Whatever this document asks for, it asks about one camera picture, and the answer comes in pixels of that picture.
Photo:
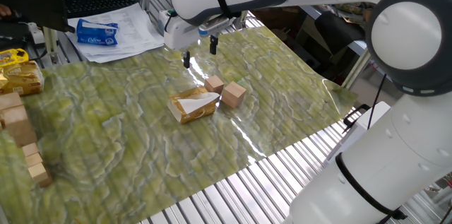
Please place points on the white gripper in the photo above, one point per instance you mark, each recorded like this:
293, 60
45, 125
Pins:
180, 36

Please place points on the white napkin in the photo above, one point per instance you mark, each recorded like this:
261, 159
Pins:
197, 103

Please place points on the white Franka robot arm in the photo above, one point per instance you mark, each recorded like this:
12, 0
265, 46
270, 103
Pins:
388, 167

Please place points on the person's hand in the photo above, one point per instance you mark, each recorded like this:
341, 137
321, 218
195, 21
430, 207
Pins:
5, 10

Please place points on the light wooden cube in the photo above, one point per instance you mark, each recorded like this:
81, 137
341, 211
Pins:
233, 94
214, 84

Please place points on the grey button box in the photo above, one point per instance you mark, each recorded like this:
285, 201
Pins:
163, 15

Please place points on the gold tissue pack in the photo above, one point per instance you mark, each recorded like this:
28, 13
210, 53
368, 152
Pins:
21, 79
192, 112

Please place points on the stack of white papers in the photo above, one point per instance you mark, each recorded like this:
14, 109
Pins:
134, 33

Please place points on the blue tissue pack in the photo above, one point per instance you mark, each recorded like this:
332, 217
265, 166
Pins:
97, 33

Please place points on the black keyboard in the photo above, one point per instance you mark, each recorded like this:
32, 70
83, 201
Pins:
99, 4

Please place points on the green marble pattern mat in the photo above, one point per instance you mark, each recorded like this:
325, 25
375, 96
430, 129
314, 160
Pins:
106, 146

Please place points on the white power strip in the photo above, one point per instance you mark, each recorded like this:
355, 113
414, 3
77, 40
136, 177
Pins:
36, 33

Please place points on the yellow snack packet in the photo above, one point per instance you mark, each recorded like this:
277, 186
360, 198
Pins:
12, 57

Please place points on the small wooden block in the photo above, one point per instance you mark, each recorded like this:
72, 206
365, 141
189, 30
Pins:
39, 174
30, 149
34, 159

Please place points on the large wooden block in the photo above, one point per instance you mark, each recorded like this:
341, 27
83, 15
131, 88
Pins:
10, 101
17, 125

